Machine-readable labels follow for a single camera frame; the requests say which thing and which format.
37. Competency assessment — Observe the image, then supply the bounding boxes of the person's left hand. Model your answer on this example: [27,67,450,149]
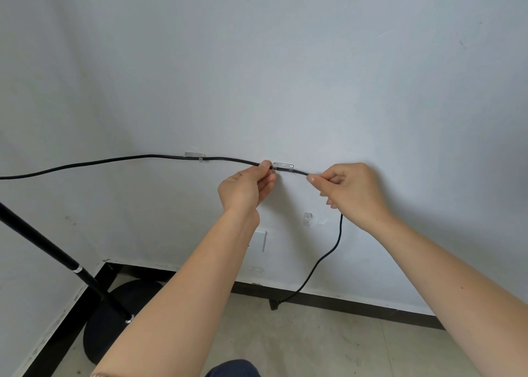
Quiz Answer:
[218,160,277,230]

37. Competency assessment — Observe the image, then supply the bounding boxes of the person's right hand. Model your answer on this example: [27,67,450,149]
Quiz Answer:
[306,162,395,235]

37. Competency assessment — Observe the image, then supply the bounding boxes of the black cable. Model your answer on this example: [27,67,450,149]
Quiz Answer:
[0,154,344,311]

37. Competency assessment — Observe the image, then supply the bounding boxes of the person's right forearm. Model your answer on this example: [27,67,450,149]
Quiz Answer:
[367,214,528,377]

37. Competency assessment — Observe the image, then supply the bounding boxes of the person's left forearm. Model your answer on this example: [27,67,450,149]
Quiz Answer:
[90,209,262,377]

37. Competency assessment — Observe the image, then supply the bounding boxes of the black skirting board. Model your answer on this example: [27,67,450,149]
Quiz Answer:
[24,260,447,377]

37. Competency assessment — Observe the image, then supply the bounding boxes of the dark blue trousers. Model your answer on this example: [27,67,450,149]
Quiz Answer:
[205,359,262,377]

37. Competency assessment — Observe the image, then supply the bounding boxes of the black stand pole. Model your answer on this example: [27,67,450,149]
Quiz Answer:
[0,201,135,324]

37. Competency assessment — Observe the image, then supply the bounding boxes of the black round stand base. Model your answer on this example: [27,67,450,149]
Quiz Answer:
[82,280,166,365]

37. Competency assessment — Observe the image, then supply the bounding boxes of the white wall socket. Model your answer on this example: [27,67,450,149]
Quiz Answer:
[249,228,267,253]

